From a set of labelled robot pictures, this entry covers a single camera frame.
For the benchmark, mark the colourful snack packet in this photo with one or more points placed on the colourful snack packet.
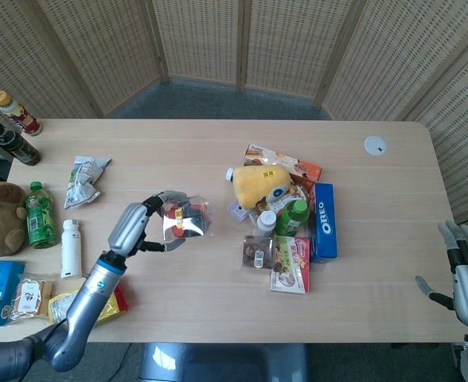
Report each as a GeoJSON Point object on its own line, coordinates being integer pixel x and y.
{"type": "Point", "coordinates": [297, 194]}

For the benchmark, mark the tall white bottle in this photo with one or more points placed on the tall white bottle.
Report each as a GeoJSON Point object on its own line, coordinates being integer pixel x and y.
{"type": "Point", "coordinates": [71, 248]}

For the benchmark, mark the white round lid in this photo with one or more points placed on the white round lid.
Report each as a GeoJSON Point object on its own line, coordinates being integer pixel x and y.
{"type": "Point", "coordinates": [375, 145]}

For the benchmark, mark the red label milk tea bottle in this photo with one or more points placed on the red label milk tea bottle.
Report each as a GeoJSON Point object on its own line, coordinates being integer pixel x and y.
{"type": "Point", "coordinates": [19, 115]}

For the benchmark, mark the woven folding screen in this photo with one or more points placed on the woven folding screen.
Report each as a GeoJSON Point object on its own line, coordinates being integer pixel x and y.
{"type": "Point", "coordinates": [198, 40]}

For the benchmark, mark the small white plastic bottle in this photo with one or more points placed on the small white plastic bottle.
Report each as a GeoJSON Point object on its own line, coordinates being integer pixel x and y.
{"type": "Point", "coordinates": [266, 223]}

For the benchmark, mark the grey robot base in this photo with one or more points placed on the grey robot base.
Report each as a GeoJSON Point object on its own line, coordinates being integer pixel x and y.
{"type": "Point", "coordinates": [222, 362]}

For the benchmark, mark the dark glass bottle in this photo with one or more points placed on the dark glass bottle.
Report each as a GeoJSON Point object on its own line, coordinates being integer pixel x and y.
{"type": "Point", "coordinates": [17, 148]}

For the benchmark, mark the blue Oreo box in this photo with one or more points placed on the blue Oreo box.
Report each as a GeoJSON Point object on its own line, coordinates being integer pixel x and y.
{"type": "Point", "coordinates": [324, 223]}

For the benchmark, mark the yellow red snack bag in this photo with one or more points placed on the yellow red snack bag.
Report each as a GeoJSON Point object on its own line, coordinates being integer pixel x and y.
{"type": "Point", "coordinates": [106, 308]}

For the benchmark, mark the clear wrapped biscuit packet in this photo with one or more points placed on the clear wrapped biscuit packet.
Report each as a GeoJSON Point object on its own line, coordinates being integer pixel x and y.
{"type": "Point", "coordinates": [29, 299]}

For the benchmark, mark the orange snack package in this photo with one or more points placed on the orange snack package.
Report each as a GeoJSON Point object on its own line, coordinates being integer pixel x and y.
{"type": "Point", "coordinates": [293, 161]}

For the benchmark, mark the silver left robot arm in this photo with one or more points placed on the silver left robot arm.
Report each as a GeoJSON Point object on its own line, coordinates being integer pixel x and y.
{"type": "Point", "coordinates": [86, 302]}

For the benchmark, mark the crumpled silver snack bag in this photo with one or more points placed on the crumpled silver snack bag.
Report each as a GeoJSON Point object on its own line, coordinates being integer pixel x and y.
{"type": "Point", "coordinates": [83, 181]}

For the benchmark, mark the clear plastic box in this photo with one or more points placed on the clear plastic box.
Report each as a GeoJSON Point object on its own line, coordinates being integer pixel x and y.
{"type": "Point", "coordinates": [258, 252]}

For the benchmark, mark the dark bottle white cap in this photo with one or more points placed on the dark bottle white cap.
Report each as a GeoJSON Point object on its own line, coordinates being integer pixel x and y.
{"type": "Point", "coordinates": [231, 174]}

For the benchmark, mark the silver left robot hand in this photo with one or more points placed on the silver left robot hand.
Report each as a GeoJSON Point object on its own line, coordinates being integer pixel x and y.
{"type": "Point", "coordinates": [128, 231]}

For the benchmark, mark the yellow plush toy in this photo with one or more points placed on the yellow plush toy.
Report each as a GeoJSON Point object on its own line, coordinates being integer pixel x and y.
{"type": "Point", "coordinates": [258, 183]}

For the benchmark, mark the green tea bottle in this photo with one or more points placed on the green tea bottle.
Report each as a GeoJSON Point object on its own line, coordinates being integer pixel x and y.
{"type": "Point", "coordinates": [41, 219]}
{"type": "Point", "coordinates": [293, 219]}

